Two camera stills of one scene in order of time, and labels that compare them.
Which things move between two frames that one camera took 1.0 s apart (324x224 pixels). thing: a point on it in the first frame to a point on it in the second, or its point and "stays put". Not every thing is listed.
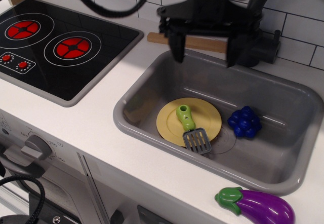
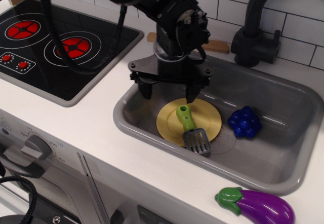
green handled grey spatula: [196, 138] stays put
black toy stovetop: [58, 53] stays put
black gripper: [209, 9] to [187, 70]
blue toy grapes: [245, 122] stays put
